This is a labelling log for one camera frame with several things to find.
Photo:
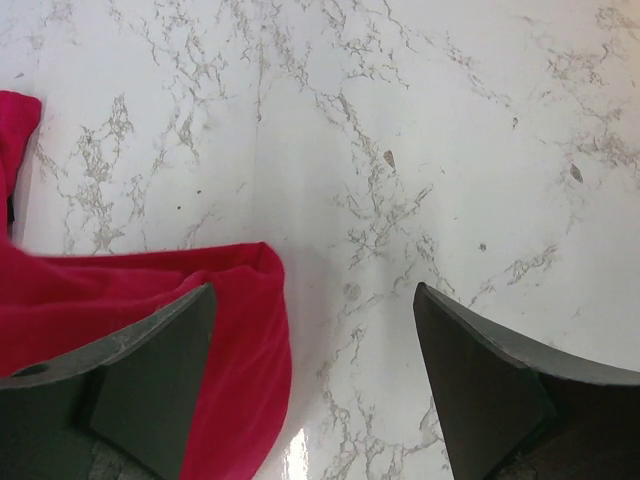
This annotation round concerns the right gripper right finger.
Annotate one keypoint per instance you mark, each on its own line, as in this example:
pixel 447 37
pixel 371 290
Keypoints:
pixel 511 407

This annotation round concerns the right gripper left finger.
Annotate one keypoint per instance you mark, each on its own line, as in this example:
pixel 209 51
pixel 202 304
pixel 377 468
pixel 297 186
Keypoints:
pixel 118 407

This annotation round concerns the red t-shirt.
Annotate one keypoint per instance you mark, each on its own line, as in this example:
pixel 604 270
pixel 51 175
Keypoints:
pixel 53 305

